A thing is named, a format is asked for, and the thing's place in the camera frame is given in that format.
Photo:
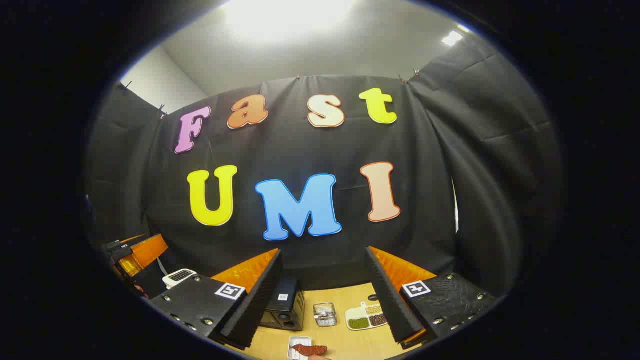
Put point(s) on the large ceiling light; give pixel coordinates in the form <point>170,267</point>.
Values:
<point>290,17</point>

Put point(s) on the white rectangular tray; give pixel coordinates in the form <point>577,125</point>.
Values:
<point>296,345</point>

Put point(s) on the white toaster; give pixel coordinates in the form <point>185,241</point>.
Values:
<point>176,279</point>

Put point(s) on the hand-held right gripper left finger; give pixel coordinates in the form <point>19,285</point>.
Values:
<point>250,305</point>

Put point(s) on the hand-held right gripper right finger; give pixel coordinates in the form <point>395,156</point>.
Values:
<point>395,305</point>

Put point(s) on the black backdrop cloth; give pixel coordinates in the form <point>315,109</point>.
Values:
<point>310,145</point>

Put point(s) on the black electric oven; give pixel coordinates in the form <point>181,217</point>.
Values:
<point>287,305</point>

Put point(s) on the red raw meat steak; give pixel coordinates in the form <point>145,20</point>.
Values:
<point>310,349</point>

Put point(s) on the white divided plate of beans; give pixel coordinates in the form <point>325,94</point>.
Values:
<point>365,320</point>

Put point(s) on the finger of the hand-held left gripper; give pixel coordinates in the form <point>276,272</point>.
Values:
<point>150,250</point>
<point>120,252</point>

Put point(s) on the small ceiling light panel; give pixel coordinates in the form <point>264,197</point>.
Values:
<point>452,38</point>

